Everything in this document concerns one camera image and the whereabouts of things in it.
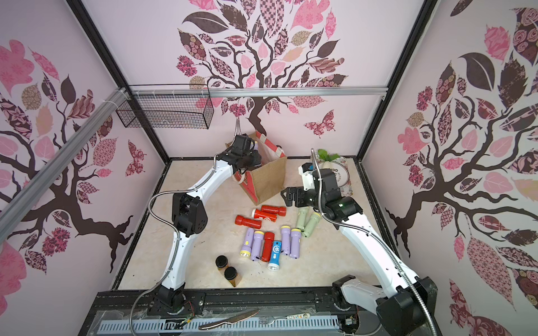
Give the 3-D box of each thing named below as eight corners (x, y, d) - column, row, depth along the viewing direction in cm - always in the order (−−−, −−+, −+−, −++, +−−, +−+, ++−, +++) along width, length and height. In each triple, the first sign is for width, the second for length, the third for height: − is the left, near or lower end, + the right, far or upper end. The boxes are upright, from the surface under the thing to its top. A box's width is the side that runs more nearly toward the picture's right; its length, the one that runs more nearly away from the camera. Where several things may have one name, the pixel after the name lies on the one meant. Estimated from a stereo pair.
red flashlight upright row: (260, 261, 84) (259, 259, 82) (265, 233, 92) (264, 231, 90) (270, 262, 84) (270, 260, 82) (275, 234, 92) (275, 232, 90)
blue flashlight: (267, 269, 83) (267, 267, 80) (272, 242, 90) (272, 239, 88) (278, 271, 82) (278, 269, 80) (282, 244, 90) (283, 241, 87)
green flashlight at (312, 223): (300, 234, 93) (301, 231, 90) (313, 214, 99) (314, 211, 96) (308, 239, 91) (309, 236, 88) (320, 218, 98) (321, 215, 95)
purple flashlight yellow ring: (251, 260, 85) (251, 258, 82) (253, 233, 92) (253, 230, 90) (263, 260, 85) (263, 258, 82) (264, 233, 92) (264, 230, 90)
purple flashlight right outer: (289, 257, 86) (289, 255, 83) (290, 231, 94) (291, 227, 91) (299, 259, 86) (300, 256, 83) (300, 232, 93) (301, 228, 91)
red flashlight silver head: (251, 219, 97) (251, 215, 94) (254, 212, 99) (253, 208, 96) (275, 224, 95) (275, 220, 92) (277, 217, 97) (277, 213, 95)
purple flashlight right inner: (281, 255, 86) (281, 252, 84) (280, 228, 94) (280, 225, 92) (291, 255, 86) (291, 252, 84) (289, 228, 94) (290, 225, 92)
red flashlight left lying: (234, 224, 95) (233, 221, 93) (237, 216, 98) (236, 214, 96) (260, 231, 93) (260, 228, 91) (263, 223, 96) (262, 220, 94)
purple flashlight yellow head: (240, 255, 86) (239, 253, 84) (247, 230, 93) (247, 227, 91) (249, 257, 86) (248, 254, 83) (255, 231, 93) (255, 228, 91)
